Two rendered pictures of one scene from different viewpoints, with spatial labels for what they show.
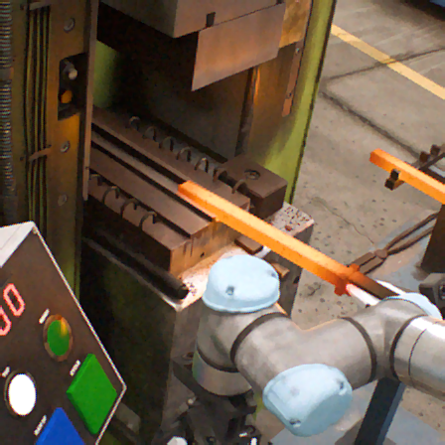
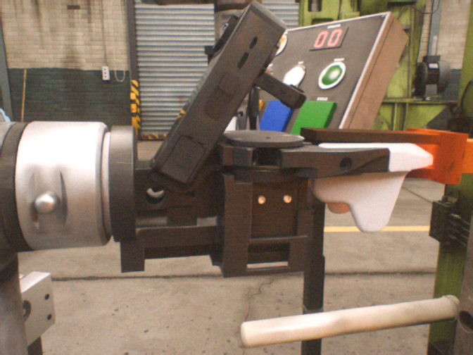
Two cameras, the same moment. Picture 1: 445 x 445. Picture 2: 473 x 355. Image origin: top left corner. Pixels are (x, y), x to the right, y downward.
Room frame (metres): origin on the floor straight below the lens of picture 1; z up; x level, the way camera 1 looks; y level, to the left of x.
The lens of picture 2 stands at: (1.09, -0.50, 1.06)
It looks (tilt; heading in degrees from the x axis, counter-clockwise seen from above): 13 degrees down; 133
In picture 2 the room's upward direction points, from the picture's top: straight up
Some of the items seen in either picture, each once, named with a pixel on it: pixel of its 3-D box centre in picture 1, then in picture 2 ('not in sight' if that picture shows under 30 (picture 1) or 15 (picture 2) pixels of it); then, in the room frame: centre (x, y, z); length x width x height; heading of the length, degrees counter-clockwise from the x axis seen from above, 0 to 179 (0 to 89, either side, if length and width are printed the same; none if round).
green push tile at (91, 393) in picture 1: (89, 393); (313, 120); (0.70, 0.13, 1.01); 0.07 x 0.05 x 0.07; 170
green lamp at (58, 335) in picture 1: (58, 338); (331, 75); (0.71, 0.18, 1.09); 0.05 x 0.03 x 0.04; 145
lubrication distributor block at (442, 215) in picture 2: not in sight; (446, 222); (0.90, 0.34, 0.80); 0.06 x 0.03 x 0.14; 145
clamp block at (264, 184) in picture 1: (248, 188); not in sight; (1.31, -0.03, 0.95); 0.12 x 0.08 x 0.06; 55
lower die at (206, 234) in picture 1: (125, 181); not in sight; (1.25, 0.19, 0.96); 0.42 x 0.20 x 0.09; 55
